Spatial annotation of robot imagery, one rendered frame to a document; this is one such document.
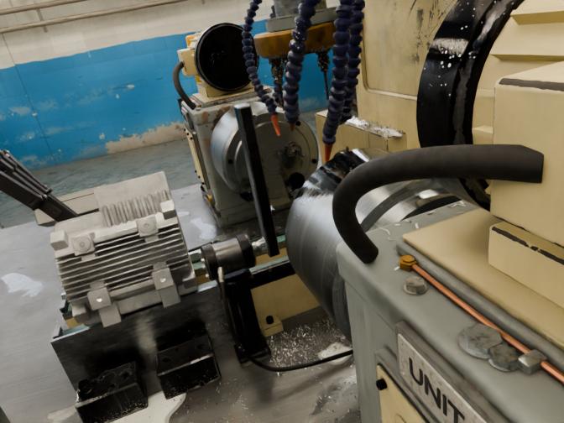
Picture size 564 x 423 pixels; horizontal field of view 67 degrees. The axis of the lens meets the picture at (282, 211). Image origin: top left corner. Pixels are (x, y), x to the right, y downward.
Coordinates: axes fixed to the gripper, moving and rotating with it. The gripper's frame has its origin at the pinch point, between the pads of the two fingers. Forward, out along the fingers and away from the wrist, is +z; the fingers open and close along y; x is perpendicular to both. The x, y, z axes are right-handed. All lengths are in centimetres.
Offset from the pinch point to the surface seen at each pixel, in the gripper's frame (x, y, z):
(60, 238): -0.8, -11.9, 1.1
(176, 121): -13, 544, 105
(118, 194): -11.3, -8.0, 3.3
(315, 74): -206, 515, 188
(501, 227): -39, -62, 11
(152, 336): 3.3, -14.0, 24.3
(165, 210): -15.4, -12.5, 9.6
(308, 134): -47, 15, 30
